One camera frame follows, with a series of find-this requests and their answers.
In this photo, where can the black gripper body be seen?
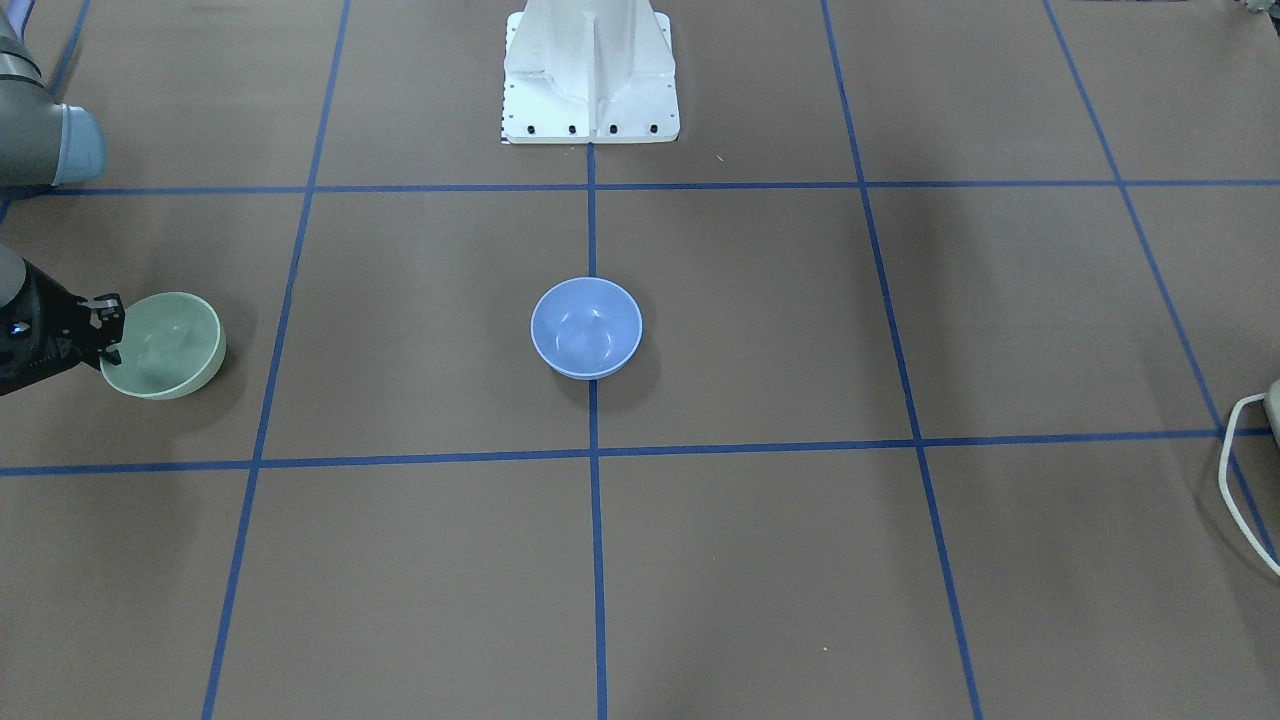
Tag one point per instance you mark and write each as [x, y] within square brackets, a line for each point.
[50, 322]

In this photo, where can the green bowl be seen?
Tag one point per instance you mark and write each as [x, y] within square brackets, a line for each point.
[173, 343]

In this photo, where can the blue bowl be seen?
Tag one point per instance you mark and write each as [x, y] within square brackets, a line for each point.
[586, 328]

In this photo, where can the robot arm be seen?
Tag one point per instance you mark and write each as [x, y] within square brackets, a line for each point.
[44, 143]

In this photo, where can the white metal stand base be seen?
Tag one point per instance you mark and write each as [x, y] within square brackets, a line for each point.
[589, 72]

